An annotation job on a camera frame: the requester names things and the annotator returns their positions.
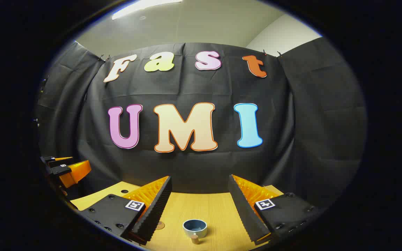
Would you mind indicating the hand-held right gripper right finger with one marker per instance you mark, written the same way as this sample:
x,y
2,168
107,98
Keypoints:
x,y
244,212

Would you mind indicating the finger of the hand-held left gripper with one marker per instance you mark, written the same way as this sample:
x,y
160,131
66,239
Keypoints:
x,y
61,170
49,159

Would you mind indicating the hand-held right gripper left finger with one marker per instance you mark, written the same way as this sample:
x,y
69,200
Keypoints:
x,y
155,212

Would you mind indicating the round brown cork coaster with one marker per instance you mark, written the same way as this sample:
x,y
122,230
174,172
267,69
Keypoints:
x,y
161,225

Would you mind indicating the wooden desktop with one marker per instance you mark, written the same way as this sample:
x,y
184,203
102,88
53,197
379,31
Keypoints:
x,y
208,209

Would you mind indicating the black backdrop cloth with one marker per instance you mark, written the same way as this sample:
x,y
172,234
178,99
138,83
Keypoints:
x,y
187,87

